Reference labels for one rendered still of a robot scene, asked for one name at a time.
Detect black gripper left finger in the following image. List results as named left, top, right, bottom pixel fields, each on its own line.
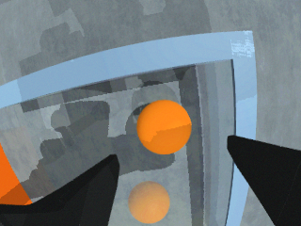
left=0, top=153, right=120, bottom=226

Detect clear low corner walls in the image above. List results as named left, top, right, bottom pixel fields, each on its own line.
left=192, top=59, right=234, bottom=226

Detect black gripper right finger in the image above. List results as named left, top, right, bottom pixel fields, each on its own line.
left=227, top=135, right=301, bottom=226

